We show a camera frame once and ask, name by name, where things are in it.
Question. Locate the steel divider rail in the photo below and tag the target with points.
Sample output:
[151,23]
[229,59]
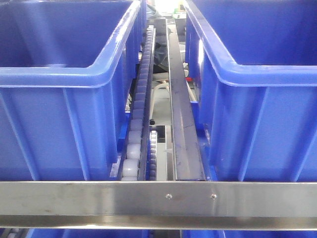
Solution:
[186,151]

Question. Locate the blue plastic bin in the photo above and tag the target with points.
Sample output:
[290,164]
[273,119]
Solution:
[66,68]
[254,65]

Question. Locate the right blue plastic bin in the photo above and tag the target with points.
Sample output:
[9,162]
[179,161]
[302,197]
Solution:
[254,65]

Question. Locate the white roller conveyor track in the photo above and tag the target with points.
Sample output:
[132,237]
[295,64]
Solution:
[134,158]

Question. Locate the left blue plastic bin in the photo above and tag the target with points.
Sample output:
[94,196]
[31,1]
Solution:
[66,68]

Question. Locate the lower roller track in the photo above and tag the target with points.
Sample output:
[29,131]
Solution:
[153,155]

